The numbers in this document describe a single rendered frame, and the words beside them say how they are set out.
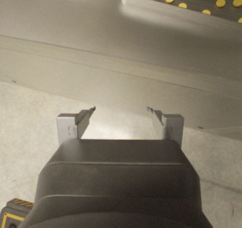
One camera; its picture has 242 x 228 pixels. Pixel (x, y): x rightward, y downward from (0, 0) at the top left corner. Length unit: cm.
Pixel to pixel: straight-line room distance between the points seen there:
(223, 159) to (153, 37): 94
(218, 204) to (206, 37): 99
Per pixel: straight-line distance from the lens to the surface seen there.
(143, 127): 101
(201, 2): 28
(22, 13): 33
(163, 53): 23
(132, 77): 31
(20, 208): 91
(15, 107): 133
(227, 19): 25
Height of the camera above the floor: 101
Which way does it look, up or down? 78 degrees down
